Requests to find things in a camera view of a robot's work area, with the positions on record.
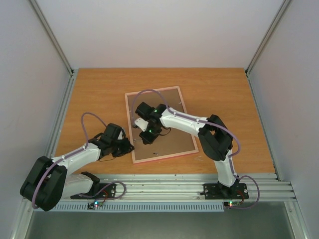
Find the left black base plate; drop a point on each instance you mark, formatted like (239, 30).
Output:
(98, 191)

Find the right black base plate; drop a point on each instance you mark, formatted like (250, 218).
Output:
(216, 191)

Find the right controller board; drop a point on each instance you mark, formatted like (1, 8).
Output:
(232, 204)

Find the left aluminium corner post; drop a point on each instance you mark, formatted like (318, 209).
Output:
(45, 24)

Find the aluminium corner post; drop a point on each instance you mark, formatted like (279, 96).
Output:
(269, 32)
(45, 24)

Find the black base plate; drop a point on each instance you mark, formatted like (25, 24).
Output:
(216, 191)
(98, 191)

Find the left controller board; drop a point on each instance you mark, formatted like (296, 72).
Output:
(94, 205)

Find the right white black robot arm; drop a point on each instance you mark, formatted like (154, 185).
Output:
(215, 139)

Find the controller board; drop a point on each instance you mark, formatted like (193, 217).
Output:
(232, 204)
(94, 205)

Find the grey slotted cable duct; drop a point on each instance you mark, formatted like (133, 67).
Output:
(135, 207)

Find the aluminium front rail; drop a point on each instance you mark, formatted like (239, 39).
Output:
(263, 187)

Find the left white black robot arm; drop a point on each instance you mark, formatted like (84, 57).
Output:
(53, 179)

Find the pink photo frame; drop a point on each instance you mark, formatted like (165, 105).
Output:
(173, 143)

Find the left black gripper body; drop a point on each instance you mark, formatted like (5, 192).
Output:
(112, 145)

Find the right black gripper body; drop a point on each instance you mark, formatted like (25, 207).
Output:
(145, 137)

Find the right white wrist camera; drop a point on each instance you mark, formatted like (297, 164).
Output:
(141, 124)

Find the right aluminium corner post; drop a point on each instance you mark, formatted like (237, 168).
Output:
(269, 32)

